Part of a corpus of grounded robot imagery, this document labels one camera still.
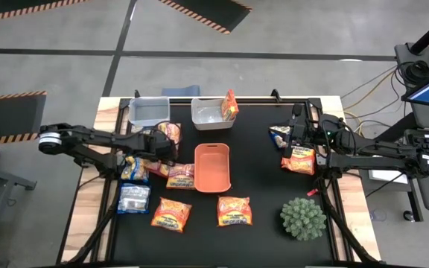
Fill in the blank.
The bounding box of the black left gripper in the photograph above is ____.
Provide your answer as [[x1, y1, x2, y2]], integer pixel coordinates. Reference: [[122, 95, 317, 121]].
[[136, 132, 182, 165]]

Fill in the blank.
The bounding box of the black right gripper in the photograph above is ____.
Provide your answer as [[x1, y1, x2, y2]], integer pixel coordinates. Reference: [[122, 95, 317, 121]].
[[283, 115, 326, 159]]

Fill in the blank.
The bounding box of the blue Maruchan ramen pack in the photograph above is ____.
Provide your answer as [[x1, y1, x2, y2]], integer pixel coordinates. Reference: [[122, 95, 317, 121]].
[[130, 124, 155, 135], [120, 156, 150, 184], [268, 125, 293, 150]]

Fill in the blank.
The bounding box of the orange Maruchan ramen pack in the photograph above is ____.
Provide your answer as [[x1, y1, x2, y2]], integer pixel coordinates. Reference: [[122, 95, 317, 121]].
[[220, 89, 240, 122], [280, 145, 317, 176], [216, 196, 253, 227], [150, 197, 193, 234]]

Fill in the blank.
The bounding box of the orange plastic bin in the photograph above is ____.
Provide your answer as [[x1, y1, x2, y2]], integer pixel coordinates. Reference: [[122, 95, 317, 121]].
[[193, 143, 232, 194]]

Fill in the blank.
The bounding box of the silver-faced blue ramen pack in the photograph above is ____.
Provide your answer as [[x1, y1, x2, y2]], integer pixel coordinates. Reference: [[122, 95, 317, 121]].
[[117, 182, 151, 215]]

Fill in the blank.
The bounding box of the grey plastic bin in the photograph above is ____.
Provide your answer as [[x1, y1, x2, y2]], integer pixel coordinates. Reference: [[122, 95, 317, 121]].
[[128, 96, 171, 127]]

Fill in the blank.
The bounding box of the white plastic bin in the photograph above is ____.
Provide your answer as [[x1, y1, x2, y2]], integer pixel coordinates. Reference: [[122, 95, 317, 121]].
[[191, 97, 236, 131]]

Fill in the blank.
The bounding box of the blue padded seat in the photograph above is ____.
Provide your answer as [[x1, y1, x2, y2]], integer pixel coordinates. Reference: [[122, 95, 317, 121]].
[[161, 85, 202, 98]]

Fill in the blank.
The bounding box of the green artificial plant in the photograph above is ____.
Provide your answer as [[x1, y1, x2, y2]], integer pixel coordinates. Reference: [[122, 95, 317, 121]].
[[279, 197, 328, 242]]

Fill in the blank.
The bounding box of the black table mat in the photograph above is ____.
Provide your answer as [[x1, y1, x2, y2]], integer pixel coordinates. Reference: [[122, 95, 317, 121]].
[[114, 103, 335, 264]]

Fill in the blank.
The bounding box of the black desk leg bar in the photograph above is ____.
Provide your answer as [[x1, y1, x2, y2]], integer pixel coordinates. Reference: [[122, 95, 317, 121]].
[[359, 111, 420, 157]]

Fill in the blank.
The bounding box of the white paper sheet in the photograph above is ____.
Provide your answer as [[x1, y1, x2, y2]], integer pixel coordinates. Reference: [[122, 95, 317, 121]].
[[369, 170, 411, 185]]

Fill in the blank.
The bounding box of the grey box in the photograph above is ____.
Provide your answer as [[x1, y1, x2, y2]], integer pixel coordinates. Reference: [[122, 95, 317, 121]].
[[359, 137, 413, 193]]

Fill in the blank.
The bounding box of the clear plastic cup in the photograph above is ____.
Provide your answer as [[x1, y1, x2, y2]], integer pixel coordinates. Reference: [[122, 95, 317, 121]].
[[370, 208, 387, 223]]

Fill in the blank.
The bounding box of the grey stand base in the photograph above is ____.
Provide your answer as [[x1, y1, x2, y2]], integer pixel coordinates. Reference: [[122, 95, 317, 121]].
[[394, 42, 429, 75]]

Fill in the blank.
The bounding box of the black hazard-striped floor mat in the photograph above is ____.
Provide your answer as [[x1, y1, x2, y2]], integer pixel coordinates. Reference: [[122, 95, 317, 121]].
[[0, 90, 48, 145], [157, 0, 253, 36], [0, 0, 87, 24]]

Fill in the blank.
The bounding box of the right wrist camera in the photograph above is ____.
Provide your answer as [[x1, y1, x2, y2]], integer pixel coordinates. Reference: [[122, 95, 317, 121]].
[[290, 103, 305, 121]]

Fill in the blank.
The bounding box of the black metal rig frame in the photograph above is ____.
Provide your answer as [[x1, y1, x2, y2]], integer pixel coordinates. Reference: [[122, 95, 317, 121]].
[[62, 89, 381, 268]]

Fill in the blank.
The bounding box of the yellow floor cable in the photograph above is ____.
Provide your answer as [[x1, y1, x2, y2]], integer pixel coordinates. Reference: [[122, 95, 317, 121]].
[[343, 70, 398, 112]]

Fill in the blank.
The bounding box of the coiled black cable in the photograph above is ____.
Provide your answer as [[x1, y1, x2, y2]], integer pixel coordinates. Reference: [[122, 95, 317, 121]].
[[398, 59, 429, 89]]

